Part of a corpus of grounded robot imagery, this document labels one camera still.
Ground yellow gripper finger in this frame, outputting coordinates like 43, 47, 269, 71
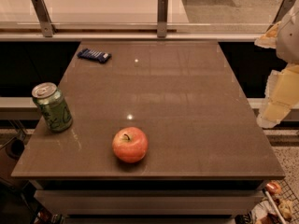
254, 21, 280, 49
257, 63, 299, 129

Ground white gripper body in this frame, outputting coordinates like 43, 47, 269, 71
276, 6, 299, 63

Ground red apple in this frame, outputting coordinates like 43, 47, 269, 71
112, 127, 149, 163

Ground blue rxbar blueberry wrapper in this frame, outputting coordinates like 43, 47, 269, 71
77, 49, 111, 63

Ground green soda can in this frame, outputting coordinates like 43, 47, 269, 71
32, 82, 73, 133

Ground grey drawer front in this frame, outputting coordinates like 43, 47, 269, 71
35, 190, 263, 216

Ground right metal railing bracket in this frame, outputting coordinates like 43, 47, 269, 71
267, 0, 296, 30

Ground metal railing bracket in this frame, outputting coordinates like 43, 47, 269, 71
31, 0, 55, 37
267, 0, 296, 30
157, 0, 168, 38

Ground wire basket with snacks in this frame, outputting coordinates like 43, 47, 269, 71
249, 180, 299, 224

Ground middle metal railing bracket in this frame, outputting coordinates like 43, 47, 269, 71
157, 0, 168, 38

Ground left metal railing bracket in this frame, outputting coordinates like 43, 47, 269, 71
31, 0, 55, 37

